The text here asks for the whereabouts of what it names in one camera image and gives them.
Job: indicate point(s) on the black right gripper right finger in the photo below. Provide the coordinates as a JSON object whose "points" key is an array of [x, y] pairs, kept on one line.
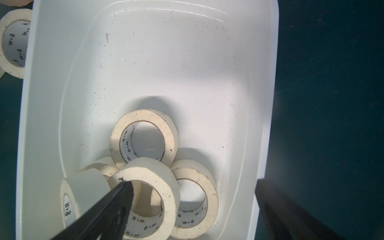
{"points": [[285, 219]]}

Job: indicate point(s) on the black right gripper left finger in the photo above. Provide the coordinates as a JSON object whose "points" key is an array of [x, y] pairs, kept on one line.
{"points": [[106, 220]]}

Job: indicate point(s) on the cream plastic storage box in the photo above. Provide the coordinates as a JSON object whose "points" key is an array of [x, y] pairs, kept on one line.
{"points": [[209, 65]]}

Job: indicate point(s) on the cream tape roll front upright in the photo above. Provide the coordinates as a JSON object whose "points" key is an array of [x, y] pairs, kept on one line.
{"points": [[80, 192]]}

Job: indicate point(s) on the cream tape roll centre small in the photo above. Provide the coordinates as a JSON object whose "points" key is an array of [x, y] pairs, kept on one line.
{"points": [[144, 133]]}

